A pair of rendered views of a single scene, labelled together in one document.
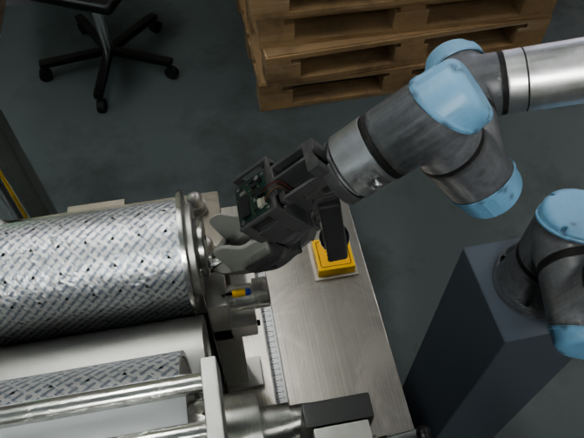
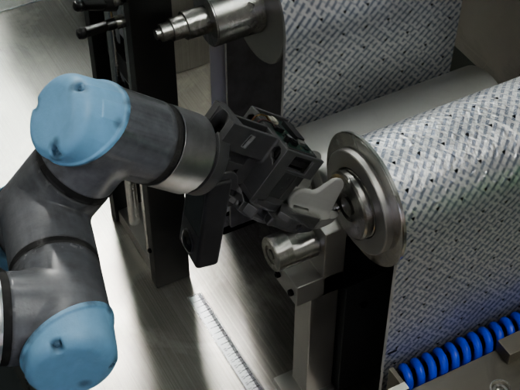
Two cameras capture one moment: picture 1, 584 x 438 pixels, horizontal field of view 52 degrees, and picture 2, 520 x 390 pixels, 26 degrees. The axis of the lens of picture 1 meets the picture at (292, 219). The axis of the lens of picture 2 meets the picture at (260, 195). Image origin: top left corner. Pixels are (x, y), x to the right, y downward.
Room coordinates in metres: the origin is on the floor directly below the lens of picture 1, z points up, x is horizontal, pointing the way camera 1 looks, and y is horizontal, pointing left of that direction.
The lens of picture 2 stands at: (1.13, -0.23, 2.08)
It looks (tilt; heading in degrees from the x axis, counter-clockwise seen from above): 45 degrees down; 162
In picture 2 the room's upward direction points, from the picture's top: straight up
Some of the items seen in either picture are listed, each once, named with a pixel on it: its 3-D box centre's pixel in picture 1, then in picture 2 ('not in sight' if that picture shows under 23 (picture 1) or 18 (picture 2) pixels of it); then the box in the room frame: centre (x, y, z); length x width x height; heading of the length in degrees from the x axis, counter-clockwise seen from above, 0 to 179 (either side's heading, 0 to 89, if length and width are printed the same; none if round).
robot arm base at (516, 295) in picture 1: (542, 268); not in sight; (0.54, -0.45, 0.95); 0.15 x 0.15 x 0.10
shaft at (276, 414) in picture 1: (295, 420); (180, 26); (0.16, 0.00, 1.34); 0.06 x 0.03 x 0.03; 100
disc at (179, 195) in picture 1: (188, 249); (364, 199); (0.39, 0.13, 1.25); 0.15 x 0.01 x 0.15; 10
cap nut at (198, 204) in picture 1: (195, 202); not in sight; (0.61, 0.17, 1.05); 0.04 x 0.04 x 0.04
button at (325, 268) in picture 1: (333, 255); not in sight; (0.59, -0.08, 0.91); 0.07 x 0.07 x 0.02; 10
